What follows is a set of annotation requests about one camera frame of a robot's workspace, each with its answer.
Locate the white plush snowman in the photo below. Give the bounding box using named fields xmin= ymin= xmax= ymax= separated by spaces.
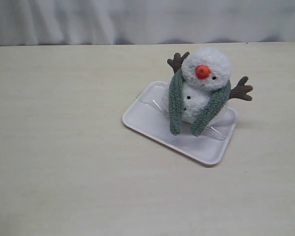
xmin=166 ymin=47 xmax=254 ymax=123

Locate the green knitted scarf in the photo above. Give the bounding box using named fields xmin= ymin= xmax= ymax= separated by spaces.
xmin=168 ymin=69 xmax=231 ymax=137

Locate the white rectangular plastic tray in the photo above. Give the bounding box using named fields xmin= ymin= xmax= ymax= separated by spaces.
xmin=122 ymin=81 xmax=238 ymax=166

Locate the white backdrop curtain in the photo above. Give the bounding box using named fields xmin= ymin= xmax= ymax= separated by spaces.
xmin=0 ymin=0 xmax=295 ymax=46

